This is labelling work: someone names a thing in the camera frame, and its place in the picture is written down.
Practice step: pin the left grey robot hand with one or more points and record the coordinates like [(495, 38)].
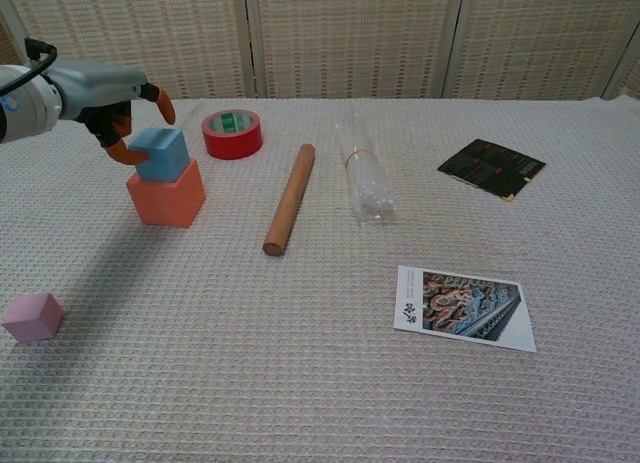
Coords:
[(95, 88)]

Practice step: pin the medium blue foam cube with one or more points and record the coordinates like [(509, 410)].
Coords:
[(165, 159)]

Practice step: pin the large orange foam cube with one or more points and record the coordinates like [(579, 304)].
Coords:
[(170, 205)]

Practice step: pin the small pink foam cube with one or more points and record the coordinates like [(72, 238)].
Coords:
[(32, 318)]

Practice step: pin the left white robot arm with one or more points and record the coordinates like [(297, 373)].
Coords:
[(25, 110)]

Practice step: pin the woven bamboo screen panel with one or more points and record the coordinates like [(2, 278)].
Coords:
[(631, 78), (540, 38), (165, 33), (350, 38), (7, 43)]

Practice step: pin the red tape roll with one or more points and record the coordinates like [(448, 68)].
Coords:
[(232, 147)]

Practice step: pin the wooden rolling pin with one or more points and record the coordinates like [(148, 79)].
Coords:
[(290, 198)]

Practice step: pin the beige woven tablecloth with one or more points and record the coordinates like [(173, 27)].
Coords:
[(300, 383)]

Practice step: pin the black printed leaflet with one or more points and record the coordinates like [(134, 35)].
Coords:
[(490, 169)]

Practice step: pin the postcard with dragon picture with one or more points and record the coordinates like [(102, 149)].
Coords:
[(465, 310)]

